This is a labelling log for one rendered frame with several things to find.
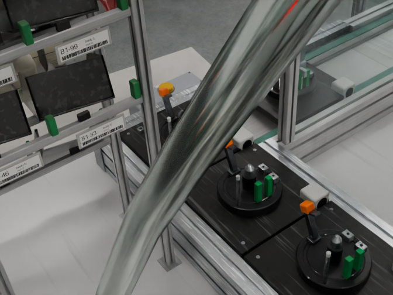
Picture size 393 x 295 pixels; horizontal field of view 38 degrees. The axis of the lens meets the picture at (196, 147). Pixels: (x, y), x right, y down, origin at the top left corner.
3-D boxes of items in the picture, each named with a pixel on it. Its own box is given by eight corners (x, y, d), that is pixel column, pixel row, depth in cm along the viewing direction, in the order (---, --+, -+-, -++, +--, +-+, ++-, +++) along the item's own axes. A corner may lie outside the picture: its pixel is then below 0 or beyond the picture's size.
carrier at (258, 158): (173, 193, 129) (168, 151, 121) (255, 148, 139) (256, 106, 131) (242, 261, 114) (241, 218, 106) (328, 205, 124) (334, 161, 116)
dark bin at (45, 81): (21, 101, 118) (10, 66, 116) (83, 82, 122) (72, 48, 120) (39, 122, 93) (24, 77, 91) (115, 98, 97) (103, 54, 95)
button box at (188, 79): (129, 116, 160) (126, 98, 156) (190, 88, 169) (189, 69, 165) (142, 128, 156) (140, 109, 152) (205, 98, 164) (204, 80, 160)
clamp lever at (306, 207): (306, 237, 111) (298, 203, 109) (314, 232, 112) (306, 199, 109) (320, 243, 108) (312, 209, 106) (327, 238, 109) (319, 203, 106)
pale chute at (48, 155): (40, 168, 133) (33, 150, 133) (95, 149, 136) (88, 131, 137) (42, 152, 106) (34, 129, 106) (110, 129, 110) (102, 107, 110)
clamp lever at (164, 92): (166, 118, 143) (157, 89, 140) (172, 115, 143) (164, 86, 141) (173, 120, 140) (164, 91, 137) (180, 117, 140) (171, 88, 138)
